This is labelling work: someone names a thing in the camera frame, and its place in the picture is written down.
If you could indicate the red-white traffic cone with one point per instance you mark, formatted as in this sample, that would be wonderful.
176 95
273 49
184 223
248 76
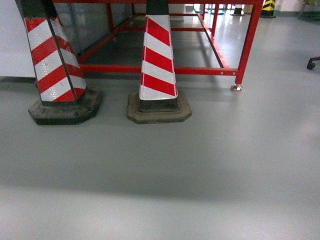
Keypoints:
65 97
158 100

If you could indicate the right red-white traffic cone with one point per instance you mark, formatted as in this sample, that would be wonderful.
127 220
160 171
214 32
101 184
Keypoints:
158 100

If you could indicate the red conveyor frame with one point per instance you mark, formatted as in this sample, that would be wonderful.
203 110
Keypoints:
198 51

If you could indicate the yellow-black traffic cone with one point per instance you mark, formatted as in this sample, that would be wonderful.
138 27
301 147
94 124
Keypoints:
268 9

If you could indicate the black office chair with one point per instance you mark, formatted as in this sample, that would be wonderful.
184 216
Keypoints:
311 63

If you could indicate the left red-white traffic cone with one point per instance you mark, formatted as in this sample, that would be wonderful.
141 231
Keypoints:
65 97

